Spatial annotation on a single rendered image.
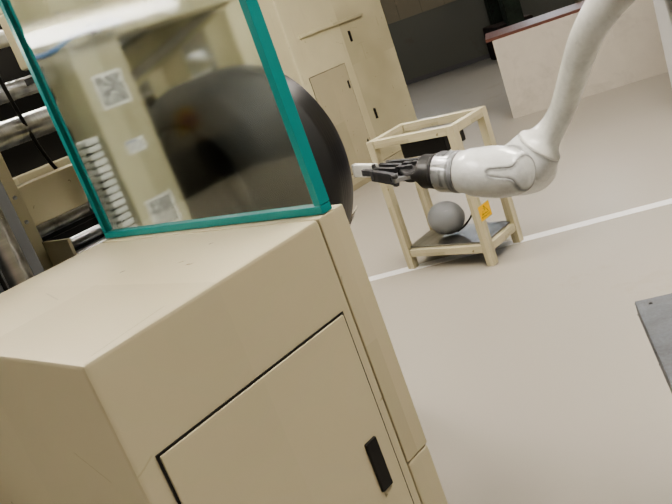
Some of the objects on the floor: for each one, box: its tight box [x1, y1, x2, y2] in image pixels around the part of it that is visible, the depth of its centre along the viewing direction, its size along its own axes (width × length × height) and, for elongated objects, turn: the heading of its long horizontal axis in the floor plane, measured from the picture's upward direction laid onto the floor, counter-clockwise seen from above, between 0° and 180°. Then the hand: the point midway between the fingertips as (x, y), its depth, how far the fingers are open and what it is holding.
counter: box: [485, 0, 668, 119], centre depth 754 cm, size 75×234×82 cm, turn 126°
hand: (365, 170), depth 177 cm, fingers closed
